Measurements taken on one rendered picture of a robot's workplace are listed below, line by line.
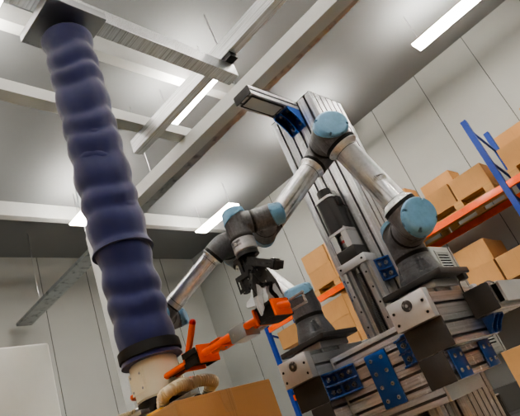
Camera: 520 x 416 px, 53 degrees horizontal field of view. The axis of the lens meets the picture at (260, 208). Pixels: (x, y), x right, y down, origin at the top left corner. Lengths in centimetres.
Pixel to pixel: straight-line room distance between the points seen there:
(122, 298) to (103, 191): 43
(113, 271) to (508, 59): 929
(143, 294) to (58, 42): 128
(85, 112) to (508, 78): 890
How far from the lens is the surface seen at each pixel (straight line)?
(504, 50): 1066
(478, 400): 206
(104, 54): 739
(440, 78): 1097
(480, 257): 878
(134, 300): 194
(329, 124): 179
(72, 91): 244
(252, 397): 177
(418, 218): 168
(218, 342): 167
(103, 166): 219
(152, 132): 406
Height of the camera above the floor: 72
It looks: 24 degrees up
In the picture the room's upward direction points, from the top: 22 degrees counter-clockwise
